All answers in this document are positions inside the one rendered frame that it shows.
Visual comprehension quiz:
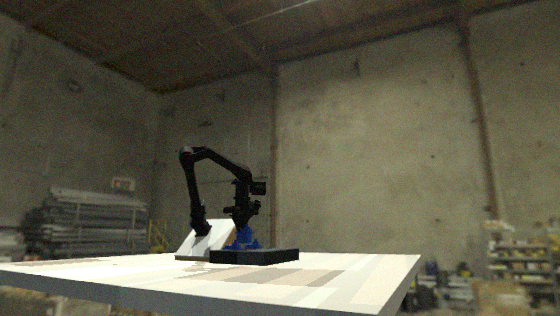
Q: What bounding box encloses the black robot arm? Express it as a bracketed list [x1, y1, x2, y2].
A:
[179, 145, 266, 237]

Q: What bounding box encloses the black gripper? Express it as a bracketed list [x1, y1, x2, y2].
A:
[223, 194, 258, 232]

